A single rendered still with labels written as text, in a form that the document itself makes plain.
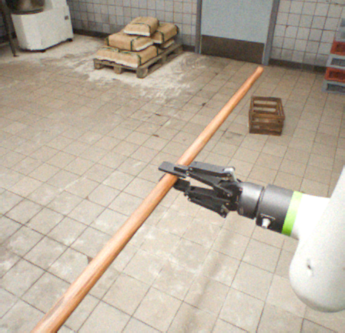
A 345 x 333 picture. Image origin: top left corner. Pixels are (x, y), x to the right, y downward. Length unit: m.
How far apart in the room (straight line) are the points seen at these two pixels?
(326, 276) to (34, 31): 5.44
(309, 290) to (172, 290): 1.43
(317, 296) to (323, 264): 0.06
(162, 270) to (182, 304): 0.24
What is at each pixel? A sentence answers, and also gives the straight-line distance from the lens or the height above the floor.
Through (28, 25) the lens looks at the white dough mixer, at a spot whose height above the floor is 0.44.
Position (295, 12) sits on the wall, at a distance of 4.88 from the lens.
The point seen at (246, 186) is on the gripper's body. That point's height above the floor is 1.22.
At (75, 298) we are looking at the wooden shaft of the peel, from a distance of 0.56.
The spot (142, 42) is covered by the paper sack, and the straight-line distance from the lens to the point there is 4.53.
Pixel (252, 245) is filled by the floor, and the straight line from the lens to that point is 2.20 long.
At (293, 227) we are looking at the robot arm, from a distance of 0.68.
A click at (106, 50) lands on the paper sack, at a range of 4.68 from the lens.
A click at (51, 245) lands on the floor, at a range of 2.27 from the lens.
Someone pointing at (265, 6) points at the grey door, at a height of 0.77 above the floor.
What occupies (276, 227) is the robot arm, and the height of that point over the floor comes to 1.17.
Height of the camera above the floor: 1.66
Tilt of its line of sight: 36 degrees down
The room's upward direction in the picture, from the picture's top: straight up
